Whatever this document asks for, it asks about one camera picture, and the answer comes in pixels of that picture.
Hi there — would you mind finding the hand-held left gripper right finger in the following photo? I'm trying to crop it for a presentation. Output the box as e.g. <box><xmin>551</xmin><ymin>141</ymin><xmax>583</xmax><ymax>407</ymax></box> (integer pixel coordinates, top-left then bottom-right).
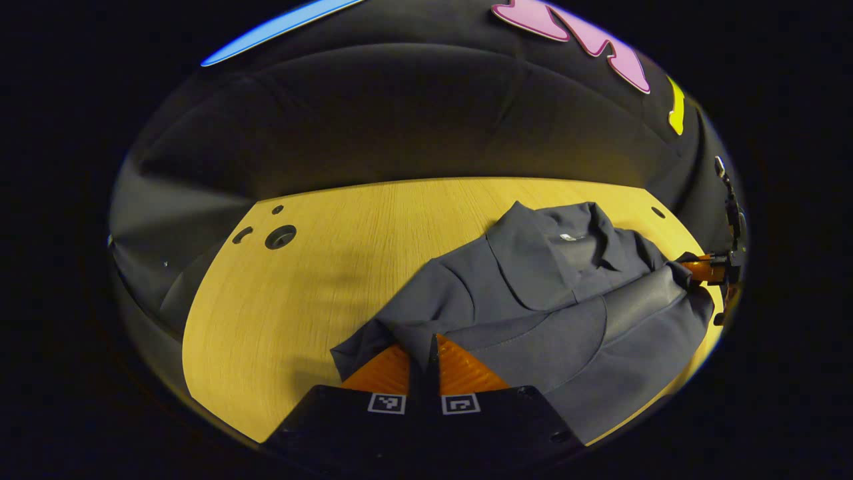
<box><xmin>432</xmin><ymin>333</ymin><xmax>587</xmax><ymax>467</ymax></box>

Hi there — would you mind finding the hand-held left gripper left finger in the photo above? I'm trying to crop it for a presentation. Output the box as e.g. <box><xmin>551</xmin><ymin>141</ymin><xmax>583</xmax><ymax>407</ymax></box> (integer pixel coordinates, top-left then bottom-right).
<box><xmin>261</xmin><ymin>333</ymin><xmax>434</xmax><ymax>467</ymax></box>

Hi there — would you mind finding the grey polo shirt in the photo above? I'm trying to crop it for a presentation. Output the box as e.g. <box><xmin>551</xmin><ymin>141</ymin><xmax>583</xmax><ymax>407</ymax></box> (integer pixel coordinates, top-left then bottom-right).
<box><xmin>330</xmin><ymin>200</ymin><xmax>717</xmax><ymax>446</ymax></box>

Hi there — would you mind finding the black backdrop cloth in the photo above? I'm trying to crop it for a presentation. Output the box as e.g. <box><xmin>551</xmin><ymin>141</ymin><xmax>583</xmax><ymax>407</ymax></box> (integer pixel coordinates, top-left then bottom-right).
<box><xmin>108</xmin><ymin>0</ymin><xmax>744</xmax><ymax>394</ymax></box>

